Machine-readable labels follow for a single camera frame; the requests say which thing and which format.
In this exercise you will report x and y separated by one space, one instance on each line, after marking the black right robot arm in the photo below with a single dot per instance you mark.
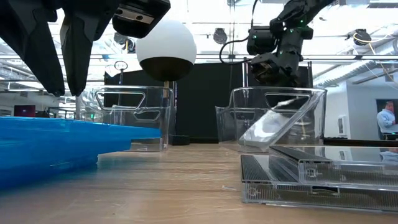
292 15

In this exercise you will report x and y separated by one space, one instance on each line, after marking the dark red computer monitor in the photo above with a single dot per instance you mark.
24 111

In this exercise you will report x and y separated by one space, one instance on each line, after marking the black round ceiling fixture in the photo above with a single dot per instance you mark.
219 35
119 39
362 36

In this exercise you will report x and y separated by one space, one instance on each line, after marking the black curtain partition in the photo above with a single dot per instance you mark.
211 102

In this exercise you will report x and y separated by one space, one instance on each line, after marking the white globe lamp black base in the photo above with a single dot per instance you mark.
166 40

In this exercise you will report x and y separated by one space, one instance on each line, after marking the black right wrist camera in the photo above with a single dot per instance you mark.
261 40

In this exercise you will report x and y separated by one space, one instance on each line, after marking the person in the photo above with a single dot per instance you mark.
387 119

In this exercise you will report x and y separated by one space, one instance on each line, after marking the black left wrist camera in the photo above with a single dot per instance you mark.
140 18

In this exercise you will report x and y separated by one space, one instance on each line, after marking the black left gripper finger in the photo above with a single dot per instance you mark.
31 37
77 56

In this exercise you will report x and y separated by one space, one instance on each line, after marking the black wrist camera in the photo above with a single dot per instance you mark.
140 18
261 40

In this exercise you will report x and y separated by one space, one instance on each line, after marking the clear plastic bin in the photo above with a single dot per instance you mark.
155 124
227 124

